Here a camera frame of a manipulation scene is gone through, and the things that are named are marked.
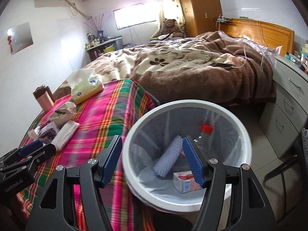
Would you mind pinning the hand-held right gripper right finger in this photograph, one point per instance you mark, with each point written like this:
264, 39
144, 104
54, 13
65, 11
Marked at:
192, 163

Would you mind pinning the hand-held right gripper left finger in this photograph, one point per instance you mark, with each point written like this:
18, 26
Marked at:
109, 163

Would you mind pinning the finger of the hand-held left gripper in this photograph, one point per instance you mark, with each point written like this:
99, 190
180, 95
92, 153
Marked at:
30, 147
43, 151

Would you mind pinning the white round trash bin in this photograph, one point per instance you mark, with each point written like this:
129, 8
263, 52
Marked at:
144, 195

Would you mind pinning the clear plastic bin liner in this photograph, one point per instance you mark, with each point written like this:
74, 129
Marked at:
154, 127

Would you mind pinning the small pink wrapper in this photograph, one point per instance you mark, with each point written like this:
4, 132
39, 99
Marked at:
32, 134

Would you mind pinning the purple white snack packet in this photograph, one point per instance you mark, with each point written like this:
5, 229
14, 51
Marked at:
48, 133

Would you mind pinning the small pink white carton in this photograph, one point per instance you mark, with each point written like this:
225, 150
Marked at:
185, 182

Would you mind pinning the white foam fruit net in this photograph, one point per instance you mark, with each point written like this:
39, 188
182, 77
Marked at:
168, 156

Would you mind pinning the white plastic tissue packet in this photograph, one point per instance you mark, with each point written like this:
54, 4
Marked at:
65, 134

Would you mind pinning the clear bottle with red cap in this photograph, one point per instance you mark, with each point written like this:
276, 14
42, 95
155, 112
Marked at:
206, 129

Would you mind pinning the crumpled printed wrapper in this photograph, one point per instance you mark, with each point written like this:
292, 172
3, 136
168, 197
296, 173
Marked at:
62, 113

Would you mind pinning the pink tumbler with brown lid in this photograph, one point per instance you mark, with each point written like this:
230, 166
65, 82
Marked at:
44, 101

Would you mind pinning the pink green plaid tablecloth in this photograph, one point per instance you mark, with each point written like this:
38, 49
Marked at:
101, 115

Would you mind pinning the yellow soft tissue pack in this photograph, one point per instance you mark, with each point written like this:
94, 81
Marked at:
84, 89

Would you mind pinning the brown cream floral blanket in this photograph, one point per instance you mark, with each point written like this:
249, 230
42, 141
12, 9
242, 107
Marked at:
192, 77

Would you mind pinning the dark smartphone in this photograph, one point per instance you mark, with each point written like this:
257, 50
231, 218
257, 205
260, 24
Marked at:
222, 65

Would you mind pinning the red hanging ornament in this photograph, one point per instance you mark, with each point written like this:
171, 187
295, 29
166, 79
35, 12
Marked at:
10, 43

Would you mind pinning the black metal chair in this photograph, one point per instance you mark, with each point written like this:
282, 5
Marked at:
302, 154

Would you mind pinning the grey drawer cabinet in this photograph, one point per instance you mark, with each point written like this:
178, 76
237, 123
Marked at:
284, 101

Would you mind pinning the cluttered side table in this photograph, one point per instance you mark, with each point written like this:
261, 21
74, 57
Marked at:
108, 47

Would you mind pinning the group of bottles and jars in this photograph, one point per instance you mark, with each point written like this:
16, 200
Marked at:
92, 43

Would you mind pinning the flat yellow green box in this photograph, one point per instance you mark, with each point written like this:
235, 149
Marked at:
156, 38

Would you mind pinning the vase with dried branches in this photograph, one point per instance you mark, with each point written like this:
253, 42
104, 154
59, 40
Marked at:
100, 32

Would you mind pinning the brown teddy bear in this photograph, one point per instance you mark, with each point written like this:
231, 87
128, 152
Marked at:
169, 25

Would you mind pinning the air conditioner pipe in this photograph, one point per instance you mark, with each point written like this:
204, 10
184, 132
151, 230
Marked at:
79, 10

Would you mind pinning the window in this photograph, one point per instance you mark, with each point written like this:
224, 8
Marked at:
134, 16

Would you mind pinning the wooden bed headboard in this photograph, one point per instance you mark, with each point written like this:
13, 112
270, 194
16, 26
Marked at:
264, 32

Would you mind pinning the assorted small boxes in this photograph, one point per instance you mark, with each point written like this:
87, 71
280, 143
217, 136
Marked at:
304, 57

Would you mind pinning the wooden wardrobe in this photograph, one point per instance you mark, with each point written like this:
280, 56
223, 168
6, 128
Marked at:
199, 9

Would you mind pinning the dotted window curtain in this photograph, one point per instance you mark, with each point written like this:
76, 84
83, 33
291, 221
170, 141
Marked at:
168, 2

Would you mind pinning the shiny white wall sheet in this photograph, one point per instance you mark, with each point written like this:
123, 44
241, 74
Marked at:
21, 38

